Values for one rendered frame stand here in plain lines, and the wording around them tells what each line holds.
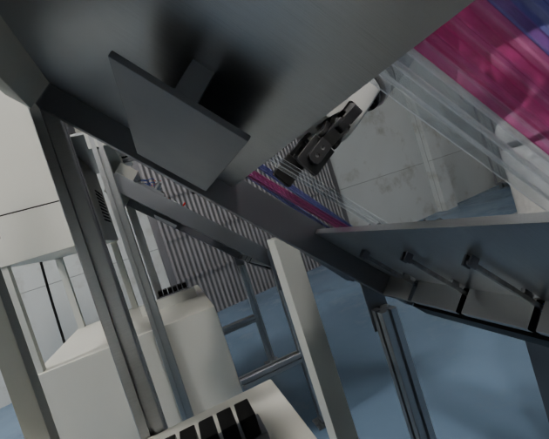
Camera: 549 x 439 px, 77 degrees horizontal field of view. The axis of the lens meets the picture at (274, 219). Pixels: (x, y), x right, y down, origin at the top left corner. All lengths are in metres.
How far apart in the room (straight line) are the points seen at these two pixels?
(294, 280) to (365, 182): 4.46
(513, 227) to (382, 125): 5.51
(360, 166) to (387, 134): 0.83
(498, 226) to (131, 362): 0.57
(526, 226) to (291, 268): 0.64
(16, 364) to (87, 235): 0.21
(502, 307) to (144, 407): 0.58
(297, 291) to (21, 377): 0.58
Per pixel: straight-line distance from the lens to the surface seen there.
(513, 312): 0.56
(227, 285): 3.99
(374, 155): 5.54
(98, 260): 0.64
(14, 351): 0.64
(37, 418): 0.67
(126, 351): 0.67
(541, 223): 0.34
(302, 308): 0.92
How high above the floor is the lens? 0.92
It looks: 2 degrees down
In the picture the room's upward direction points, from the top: 18 degrees counter-clockwise
